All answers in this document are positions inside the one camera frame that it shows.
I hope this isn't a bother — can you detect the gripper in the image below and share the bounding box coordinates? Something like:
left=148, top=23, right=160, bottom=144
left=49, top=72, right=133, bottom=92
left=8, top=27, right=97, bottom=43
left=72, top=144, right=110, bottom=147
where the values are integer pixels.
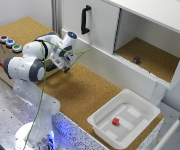
left=51, top=46, right=75, bottom=73

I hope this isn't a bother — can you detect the wooden drawer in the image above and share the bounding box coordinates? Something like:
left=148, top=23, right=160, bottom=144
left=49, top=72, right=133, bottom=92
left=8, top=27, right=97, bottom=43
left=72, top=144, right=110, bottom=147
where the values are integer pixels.
left=39, top=61, right=62, bottom=82

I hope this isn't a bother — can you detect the wooden drawer box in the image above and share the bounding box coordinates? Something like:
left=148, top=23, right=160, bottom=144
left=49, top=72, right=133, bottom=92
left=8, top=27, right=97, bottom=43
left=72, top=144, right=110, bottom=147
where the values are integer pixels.
left=0, top=16, right=63, bottom=90

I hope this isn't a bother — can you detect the green button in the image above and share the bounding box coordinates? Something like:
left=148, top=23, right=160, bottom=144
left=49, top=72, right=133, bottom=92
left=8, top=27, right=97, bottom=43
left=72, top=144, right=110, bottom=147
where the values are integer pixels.
left=11, top=43, right=23, bottom=54

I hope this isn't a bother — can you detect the blue button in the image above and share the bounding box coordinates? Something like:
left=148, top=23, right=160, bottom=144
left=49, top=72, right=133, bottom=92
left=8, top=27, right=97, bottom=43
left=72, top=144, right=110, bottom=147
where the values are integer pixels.
left=5, top=38, right=16, bottom=49

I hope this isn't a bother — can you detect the white sliding door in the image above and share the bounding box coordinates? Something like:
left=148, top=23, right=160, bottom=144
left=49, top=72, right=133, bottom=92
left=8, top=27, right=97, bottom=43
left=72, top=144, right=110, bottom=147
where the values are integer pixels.
left=62, top=0, right=121, bottom=56

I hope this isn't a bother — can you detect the red button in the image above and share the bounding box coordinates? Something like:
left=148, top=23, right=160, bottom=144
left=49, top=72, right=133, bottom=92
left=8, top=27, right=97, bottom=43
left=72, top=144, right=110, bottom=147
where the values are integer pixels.
left=0, top=34, right=10, bottom=45

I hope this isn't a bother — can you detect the purple block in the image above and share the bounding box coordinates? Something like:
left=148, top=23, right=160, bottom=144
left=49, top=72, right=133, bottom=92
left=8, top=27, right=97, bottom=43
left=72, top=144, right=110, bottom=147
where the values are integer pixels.
left=132, top=55, right=141, bottom=65

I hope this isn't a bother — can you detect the pink block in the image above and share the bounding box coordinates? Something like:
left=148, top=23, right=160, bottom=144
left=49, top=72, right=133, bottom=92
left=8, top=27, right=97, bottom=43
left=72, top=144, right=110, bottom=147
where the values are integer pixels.
left=111, top=117, right=121, bottom=127

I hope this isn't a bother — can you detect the white plastic box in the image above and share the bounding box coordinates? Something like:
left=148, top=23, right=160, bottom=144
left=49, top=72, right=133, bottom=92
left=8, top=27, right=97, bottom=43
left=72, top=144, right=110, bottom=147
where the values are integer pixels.
left=86, top=88, right=162, bottom=150

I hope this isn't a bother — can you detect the white cabinet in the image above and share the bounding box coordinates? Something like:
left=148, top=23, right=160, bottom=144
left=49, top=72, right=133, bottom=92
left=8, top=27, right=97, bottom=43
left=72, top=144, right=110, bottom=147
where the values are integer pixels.
left=60, top=0, right=180, bottom=108

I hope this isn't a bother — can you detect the black drawer handle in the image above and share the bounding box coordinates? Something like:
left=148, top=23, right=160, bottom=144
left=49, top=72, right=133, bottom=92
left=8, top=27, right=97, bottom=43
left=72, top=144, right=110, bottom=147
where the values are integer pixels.
left=45, top=62, right=60, bottom=73

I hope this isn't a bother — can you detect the green cable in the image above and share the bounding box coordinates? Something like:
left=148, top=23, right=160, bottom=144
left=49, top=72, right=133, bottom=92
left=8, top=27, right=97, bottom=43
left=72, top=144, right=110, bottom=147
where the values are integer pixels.
left=22, top=39, right=92, bottom=150

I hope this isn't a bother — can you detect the black door handle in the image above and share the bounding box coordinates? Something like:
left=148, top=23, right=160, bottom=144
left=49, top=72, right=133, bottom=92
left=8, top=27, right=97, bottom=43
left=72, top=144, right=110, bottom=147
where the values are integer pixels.
left=80, top=4, right=92, bottom=36

